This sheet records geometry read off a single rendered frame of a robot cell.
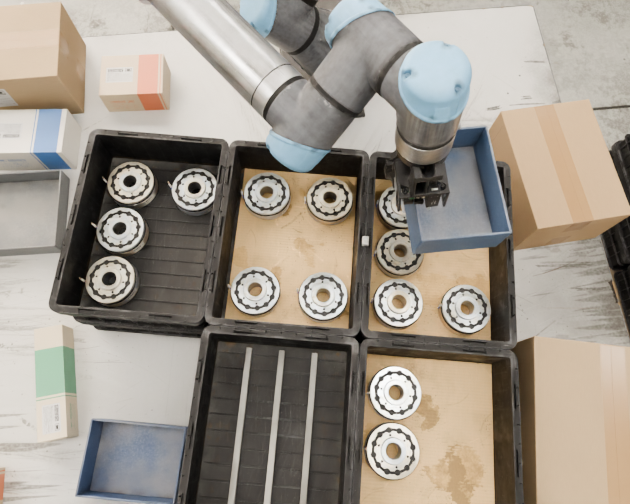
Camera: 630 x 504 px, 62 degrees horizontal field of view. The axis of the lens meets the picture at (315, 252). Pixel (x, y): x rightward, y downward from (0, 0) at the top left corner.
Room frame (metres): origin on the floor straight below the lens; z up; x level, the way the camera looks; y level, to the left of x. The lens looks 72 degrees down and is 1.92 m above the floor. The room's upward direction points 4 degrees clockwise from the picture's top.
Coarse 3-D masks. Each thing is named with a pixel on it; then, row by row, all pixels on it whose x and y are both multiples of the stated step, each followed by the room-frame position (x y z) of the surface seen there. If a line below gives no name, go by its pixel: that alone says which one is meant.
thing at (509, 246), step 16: (368, 176) 0.50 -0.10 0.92; (368, 192) 0.46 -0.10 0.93; (368, 208) 0.43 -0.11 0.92; (368, 224) 0.39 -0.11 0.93; (512, 224) 0.41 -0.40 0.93; (512, 240) 0.37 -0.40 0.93; (368, 256) 0.32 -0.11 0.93; (512, 256) 0.34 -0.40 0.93; (368, 272) 0.28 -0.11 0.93; (512, 272) 0.30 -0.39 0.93; (368, 288) 0.25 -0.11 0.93; (512, 288) 0.27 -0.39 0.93; (368, 304) 0.22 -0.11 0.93; (512, 304) 0.24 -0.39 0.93; (368, 320) 0.19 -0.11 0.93; (512, 320) 0.21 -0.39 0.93; (368, 336) 0.16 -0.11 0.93; (384, 336) 0.16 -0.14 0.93; (400, 336) 0.16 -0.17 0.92; (416, 336) 0.16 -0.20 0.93; (432, 336) 0.17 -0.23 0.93; (512, 336) 0.18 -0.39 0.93
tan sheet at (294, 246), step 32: (352, 192) 0.50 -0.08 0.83; (256, 224) 0.41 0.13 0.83; (288, 224) 0.41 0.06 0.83; (320, 224) 0.42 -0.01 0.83; (352, 224) 0.42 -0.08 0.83; (256, 256) 0.33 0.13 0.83; (288, 256) 0.34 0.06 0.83; (320, 256) 0.34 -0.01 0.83; (352, 256) 0.35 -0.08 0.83; (256, 288) 0.26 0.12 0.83; (288, 288) 0.27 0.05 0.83; (256, 320) 0.19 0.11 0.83; (288, 320) 0.20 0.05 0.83
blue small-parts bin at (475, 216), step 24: (456, 144) 0.49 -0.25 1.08; (480, 144) 0.49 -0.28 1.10; (456, 168) 0.45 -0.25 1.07; (480, 168) 0.45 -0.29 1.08; (456, 192) 0.40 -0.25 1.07; (480, 192) 0.41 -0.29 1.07; (408, 216) 0.35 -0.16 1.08; (432, 216) 0.35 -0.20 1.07; (456, 216) 0.36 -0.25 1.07; (480, 216) 0.36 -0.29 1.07; (504, 216) 0.34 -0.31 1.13; (432, 240) 0.29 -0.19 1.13; (456, 240) 0.29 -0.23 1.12; (480, 240) 0.30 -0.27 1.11
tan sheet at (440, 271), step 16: (400, 208) 0.47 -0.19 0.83; (400, 256) 0.35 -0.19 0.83; (432, 256) 0.36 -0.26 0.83; (448, 256) 0.36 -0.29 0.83; (464, 256) 0.36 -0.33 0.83; (480, 256) 0.37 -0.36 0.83; (416, 272) 0.32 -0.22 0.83; (432, 272) 0.32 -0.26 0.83; (448, 272) 0.32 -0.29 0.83; (464, 272) 0.33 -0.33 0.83; (480, 272) 0.33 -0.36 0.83; (432, 288) 0.29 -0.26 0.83; (448, 288) 0.29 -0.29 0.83; (480, 288) 0.29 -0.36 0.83; (400, 304) 0.25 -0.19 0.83; (432, 304) 0.25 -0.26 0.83; (432, 320) 0.22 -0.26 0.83; (448, 336) 0.18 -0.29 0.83; (464, 336) 0.19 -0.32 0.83; (480, 336) 0.19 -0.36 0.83
